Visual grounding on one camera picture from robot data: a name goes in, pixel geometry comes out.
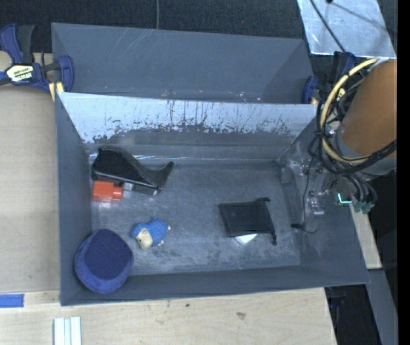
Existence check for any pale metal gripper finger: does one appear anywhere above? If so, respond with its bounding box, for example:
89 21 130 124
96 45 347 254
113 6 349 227
292 191 327 230
279 157 321 193

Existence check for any grey metal bin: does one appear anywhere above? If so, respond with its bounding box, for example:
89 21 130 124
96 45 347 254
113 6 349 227
50 22 371 307

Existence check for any blue toy animal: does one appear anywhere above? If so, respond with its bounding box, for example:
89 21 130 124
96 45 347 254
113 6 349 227
129 217 172 251

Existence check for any black curved plastic object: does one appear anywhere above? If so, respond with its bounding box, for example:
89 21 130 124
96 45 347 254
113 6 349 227
90 145 175 197

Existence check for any orange-red block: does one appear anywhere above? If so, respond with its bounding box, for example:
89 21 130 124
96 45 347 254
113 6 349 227
92 180 124 203

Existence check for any blue cap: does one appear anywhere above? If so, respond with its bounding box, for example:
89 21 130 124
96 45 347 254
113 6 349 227
73 228 135 295

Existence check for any pale wood board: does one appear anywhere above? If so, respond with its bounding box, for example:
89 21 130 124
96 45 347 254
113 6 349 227
0 87 62 295

